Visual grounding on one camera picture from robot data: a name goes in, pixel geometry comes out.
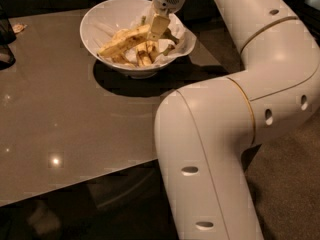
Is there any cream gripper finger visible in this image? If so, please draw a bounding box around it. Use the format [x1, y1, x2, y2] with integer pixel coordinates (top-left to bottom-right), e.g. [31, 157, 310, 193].
[146, 11, 170, 41]

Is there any small banana lower middle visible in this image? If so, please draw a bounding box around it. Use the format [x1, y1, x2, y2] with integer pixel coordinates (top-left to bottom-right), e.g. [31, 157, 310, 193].
[136, 42, 153, 67]

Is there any large yellow banana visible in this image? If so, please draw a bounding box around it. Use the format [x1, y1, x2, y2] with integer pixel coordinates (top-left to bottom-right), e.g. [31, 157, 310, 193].
[97, 24, 150, 57]

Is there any black mesh container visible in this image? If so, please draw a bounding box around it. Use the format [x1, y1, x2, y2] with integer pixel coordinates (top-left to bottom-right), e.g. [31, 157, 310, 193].
[0, 5, 16, 70]

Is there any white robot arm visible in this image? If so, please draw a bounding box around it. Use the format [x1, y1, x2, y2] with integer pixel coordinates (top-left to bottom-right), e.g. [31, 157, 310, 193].
[154, 0, 320, 240]

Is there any small crumpled wrapper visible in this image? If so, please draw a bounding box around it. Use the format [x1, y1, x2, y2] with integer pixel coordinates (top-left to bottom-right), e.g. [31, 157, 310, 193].
[12, 23, 26, 34]

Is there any white ceramic bowl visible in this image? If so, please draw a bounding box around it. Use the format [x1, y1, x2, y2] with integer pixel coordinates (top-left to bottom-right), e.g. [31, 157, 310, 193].
[80, 0, 170, 79]

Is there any white paper liner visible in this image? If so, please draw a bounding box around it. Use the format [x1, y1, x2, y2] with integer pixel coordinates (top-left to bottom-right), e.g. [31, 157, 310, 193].
[123, 0, 196, 69]

